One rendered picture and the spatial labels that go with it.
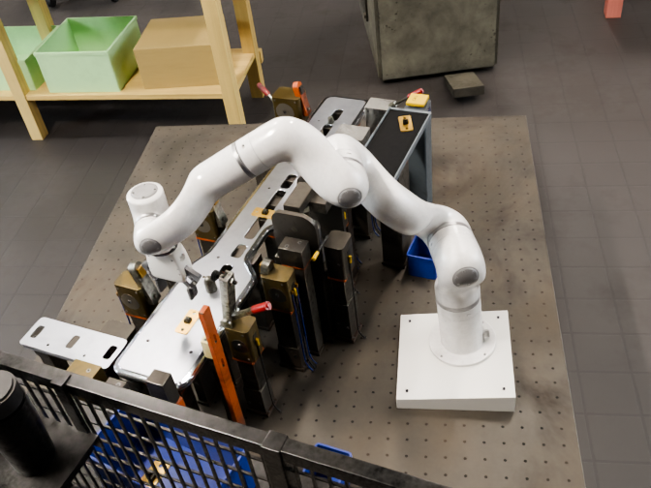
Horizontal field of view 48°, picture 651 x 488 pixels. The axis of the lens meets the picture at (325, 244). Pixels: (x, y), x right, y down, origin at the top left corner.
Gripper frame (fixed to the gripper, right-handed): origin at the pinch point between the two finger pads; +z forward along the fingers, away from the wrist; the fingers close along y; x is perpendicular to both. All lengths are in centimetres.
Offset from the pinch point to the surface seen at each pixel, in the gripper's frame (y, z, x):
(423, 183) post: -36, 27, -92
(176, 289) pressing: 9.6, 12.0, -9.6
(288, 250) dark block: -21.0, 0.1, -21.7
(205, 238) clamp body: 18.0, 18.8, -37.7
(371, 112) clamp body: -15, 8, -102
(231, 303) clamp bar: -16.0, -0.7, 0.8
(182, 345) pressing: -2.6, 12.0, 7.5
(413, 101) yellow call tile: -33, -4, -94
